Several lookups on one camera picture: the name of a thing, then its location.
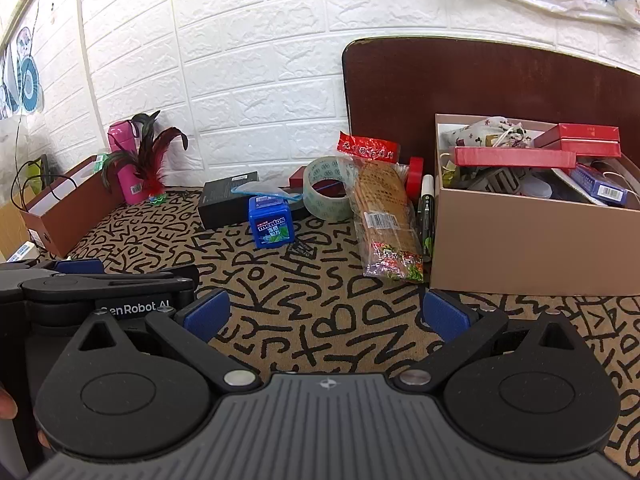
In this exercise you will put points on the small green packet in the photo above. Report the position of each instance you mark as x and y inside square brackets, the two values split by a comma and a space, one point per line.
[102, 160]

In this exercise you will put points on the blue card box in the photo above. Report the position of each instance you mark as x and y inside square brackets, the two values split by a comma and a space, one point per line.
[600, 185]

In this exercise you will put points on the small blue mesh net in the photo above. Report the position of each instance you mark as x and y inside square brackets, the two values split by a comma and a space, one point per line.
[260, 189]

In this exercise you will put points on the grey plastic buckle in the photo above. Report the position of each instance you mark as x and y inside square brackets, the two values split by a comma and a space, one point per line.
[495, 180]

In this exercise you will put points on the small dark red box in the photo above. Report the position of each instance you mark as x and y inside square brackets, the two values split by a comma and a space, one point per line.
[299, 176]

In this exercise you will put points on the red tape roll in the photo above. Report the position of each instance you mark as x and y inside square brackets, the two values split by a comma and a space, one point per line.
[414, 175]

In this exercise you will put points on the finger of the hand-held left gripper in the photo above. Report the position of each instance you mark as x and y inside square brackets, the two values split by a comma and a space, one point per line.
[77, 266]
[150, 280]

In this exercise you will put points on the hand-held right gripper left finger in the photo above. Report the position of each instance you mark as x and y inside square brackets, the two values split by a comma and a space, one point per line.
[206, 316]

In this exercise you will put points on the long flat red box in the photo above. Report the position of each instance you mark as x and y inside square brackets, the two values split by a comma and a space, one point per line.
[515, 157]

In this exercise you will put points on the clear cracker snack packet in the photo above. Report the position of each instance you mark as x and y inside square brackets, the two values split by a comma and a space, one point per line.
[385, 210]

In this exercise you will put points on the letter-print brown tablecloth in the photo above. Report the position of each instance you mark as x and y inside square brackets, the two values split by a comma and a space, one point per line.
[310, 280]

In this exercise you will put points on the red feather shuttlecock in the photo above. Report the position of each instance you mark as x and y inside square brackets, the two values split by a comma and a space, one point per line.
[152, 170]

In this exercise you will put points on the pink bottle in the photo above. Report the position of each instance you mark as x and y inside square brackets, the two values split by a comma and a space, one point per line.
[126, 165]

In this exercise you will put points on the brown paper bag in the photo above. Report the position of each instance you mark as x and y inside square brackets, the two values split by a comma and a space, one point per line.
[70, 210]

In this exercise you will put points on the dark brown wooden board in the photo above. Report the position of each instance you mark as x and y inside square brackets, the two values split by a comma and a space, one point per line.
[390, 90]

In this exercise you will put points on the tan cardboard box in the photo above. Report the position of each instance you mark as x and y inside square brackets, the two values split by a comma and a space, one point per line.
[500, 240]

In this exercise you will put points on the blue mint candy box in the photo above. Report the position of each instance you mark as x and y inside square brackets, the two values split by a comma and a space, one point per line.
[270, 222]

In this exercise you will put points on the blue fan wall poster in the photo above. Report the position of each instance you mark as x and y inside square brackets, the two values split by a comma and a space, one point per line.
[22, 80]

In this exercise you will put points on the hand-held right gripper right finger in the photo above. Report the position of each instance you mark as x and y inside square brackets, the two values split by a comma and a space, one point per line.
[445, 316]

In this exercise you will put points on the floral fabric pouch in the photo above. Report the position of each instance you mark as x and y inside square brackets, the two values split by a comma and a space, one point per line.
[480, 132]

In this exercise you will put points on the red gift box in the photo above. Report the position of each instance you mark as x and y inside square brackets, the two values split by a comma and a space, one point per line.
[585, 142]

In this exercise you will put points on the person's left hand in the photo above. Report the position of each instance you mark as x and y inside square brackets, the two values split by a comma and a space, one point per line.
[6, 405]

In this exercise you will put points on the clear tape roll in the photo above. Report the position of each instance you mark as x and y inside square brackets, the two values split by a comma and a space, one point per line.
[330, 187]

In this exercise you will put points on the black rectangular box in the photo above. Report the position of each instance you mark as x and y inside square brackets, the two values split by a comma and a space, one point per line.
[220, 202]

